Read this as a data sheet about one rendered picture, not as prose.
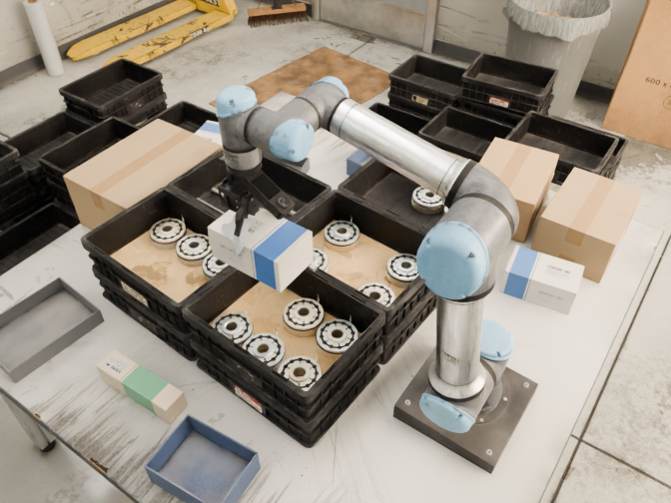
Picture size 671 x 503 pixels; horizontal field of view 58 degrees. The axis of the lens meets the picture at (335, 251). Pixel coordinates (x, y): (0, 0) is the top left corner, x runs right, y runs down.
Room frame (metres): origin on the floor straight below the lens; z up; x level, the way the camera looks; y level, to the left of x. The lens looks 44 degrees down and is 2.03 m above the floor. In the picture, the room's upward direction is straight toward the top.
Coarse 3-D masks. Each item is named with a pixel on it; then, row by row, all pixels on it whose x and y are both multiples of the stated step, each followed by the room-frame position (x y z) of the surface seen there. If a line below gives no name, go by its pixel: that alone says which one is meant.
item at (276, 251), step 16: (256, 224) 1.02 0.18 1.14; (272, 224) 1.02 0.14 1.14; (288, 224) 1.02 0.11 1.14; (224, 240) 0.99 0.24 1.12; (256, 240) 0.97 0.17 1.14; (272, 240) 0.97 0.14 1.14; (288, 240) 0.97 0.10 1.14; (304, 240) 0.97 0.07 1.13; (224, 256) 0.99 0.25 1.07; (240, 256) 0.96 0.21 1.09; (256, 256) 0.93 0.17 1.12; (272, 256) 0.92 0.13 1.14; (288, 256) 0.93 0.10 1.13; (304, 256) 0.97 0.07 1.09; (256, 272) 0.94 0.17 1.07; (272, 272) 0.91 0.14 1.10; (288, 272) 0.92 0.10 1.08
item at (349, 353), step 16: (208, 288) 1.02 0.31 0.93; (336, 288) 1.02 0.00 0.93; (192, 304) 0.97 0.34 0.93; (368, 304) 0.97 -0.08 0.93; (192, 320) 0.92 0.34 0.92; (384, 320) 0.93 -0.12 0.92; (224, 336) 0.87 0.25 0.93; (368, 336) 0.88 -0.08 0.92; (240, 352) 0.83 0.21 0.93; (352, 352) 0.83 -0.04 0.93; (256, 368) 0.79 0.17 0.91; (272, 368) 0.78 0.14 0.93; (336, 368) 0.78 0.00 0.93; (288, 384) 0.74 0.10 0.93; (320, 384) 0.74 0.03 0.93; (304, 400) 0.71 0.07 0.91
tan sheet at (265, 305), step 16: (256, 288) 1.11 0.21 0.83; (272, 288) 1.11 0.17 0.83; (240, 304) 1.05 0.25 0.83; (256, 304) 1.05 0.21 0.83; (272, 304) 1.05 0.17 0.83; (256, 320) 1.00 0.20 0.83; (272, 320) 1.00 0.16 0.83; (288, 336) 0.95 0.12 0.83; (288, 352) 0.90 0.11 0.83; (304, 352) 0.90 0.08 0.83
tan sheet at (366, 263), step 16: (320, 240) 1.30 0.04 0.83; (368, 240) 1.30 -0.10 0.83; (336, 256) 1.23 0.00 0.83; (352, 256) 1.23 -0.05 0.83; (368, 256) 1.23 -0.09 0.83; (384, 256) 1.23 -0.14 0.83; (336, 272) 1.17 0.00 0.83; (352, 272) 1.17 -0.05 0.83; (368, 272) 1.17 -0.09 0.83; (384, 272) 1.17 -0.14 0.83; (400, 288) 1.11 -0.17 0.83
